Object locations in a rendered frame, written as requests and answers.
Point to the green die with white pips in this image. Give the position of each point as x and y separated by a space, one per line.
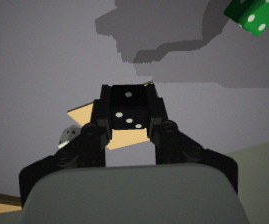
252 15

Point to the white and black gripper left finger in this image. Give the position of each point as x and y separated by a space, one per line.
84 151

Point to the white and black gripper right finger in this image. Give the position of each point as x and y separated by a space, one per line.
173 146

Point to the tan flat mat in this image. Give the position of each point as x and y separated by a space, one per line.
120 138

